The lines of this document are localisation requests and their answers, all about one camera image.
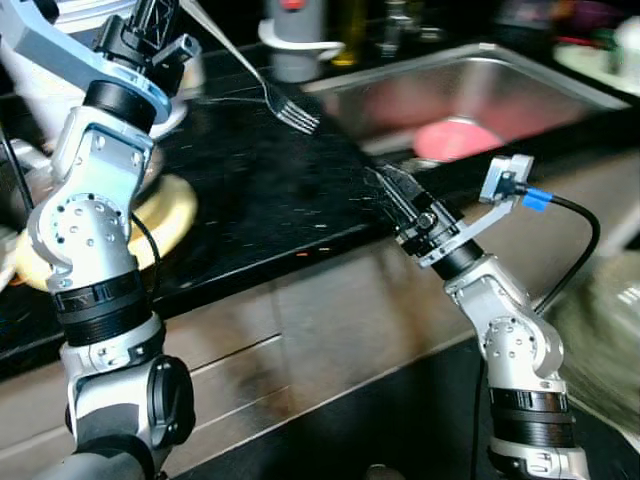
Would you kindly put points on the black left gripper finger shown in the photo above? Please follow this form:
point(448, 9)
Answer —
point(167, 15)
point(144, 15)

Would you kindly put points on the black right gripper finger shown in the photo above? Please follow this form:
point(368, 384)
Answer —
point(413, 190)
point(395, 205)

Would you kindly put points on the steel fork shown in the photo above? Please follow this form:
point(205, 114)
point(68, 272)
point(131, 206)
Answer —
point(290, 112)

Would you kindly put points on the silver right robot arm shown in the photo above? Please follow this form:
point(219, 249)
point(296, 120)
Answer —
point(520, 350)

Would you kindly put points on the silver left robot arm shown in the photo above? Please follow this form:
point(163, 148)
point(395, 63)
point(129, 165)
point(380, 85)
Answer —
point(85, 220)

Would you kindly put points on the pink bowl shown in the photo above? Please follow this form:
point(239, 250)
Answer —
point(460, 140)

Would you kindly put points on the stainless steel sink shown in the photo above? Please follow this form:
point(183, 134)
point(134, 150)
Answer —
point(420, 90)

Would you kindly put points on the grey electric kettle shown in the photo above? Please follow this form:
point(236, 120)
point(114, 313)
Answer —
point(295, 60)

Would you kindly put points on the chrome faucet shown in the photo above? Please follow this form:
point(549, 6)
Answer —
point(400, 25)

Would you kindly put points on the yellow plate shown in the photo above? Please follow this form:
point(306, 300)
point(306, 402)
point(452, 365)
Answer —
point(170, 215)

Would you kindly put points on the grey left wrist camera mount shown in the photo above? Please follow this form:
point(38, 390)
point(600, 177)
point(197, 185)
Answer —
point(50, 50)

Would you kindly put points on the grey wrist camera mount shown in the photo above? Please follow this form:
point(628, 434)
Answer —
point(50, 50)
point(505, 180)

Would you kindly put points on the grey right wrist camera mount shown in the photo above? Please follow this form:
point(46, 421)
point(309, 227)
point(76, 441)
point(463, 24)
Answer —
point(505, 180)

